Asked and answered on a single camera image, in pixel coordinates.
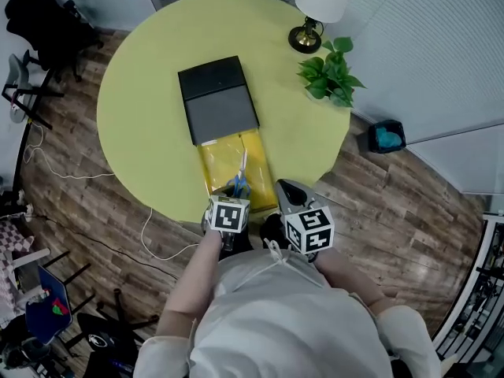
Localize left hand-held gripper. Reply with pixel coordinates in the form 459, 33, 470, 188
201, 184, 252, 252

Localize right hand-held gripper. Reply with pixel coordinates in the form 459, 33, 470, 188
274, 178, 335, 262

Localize blue-handled scissors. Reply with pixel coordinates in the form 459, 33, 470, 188
225, 148, 252, 199

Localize black and yellow container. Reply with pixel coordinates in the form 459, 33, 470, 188
177, 55, 277, 215

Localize person's right forearm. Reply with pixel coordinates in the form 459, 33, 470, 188
313, 246, 395, 313

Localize person's left forearm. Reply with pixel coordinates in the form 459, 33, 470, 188
154, 229, 224, 340

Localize person's white shirt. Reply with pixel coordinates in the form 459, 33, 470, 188
132, 239, 443, 378

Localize yellow-green round tablecloth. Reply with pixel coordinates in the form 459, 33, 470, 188
96, 0, 352, 224

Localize black trash bin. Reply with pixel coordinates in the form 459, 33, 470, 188
367, 119, 407, 154

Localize green potted plant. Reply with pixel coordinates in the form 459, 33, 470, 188
296, 36, 368, 109

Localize black metal shelf rack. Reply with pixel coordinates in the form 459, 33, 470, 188
432, 209, 504, 372

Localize blue folding chair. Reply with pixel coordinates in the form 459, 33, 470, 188
24, 250, 98, 348

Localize checked cloth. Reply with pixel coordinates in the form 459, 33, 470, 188
0, 215, 36, 326

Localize black office chair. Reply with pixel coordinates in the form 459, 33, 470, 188
4, 0, 105, 83

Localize black cable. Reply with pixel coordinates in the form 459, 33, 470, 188
34, 213, 180, 281

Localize white cable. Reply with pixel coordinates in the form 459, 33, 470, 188
22, 120, 200, 261

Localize grey chair with black frame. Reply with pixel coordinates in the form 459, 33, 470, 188
1, 48, 65, 131

